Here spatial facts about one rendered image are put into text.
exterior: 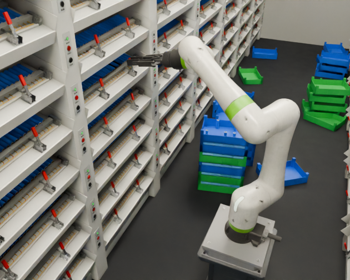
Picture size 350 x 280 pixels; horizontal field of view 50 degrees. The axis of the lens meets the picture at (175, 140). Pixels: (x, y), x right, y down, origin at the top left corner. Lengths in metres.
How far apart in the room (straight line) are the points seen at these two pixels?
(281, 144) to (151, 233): 1.05
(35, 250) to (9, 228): 0.21
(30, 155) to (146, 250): 1.07
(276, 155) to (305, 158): 1.42
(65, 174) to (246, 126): 0.74
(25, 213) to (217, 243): 0.85
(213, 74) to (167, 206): 1.20
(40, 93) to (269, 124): 0.81
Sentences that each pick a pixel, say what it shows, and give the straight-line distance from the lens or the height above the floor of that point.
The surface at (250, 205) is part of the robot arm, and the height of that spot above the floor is 0.59.
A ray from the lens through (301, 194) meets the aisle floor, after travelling 2.69.
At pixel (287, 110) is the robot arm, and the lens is 1.50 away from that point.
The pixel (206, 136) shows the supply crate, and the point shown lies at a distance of 2.31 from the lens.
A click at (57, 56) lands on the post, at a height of 1.22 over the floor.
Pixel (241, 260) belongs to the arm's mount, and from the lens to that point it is 1.75.
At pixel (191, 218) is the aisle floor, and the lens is 2.38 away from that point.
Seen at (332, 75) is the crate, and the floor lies 0.04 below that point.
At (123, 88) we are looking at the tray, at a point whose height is 0.93.
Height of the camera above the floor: 1.69
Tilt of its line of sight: 33 degrees down
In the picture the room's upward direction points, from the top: 1 degrees clockwise
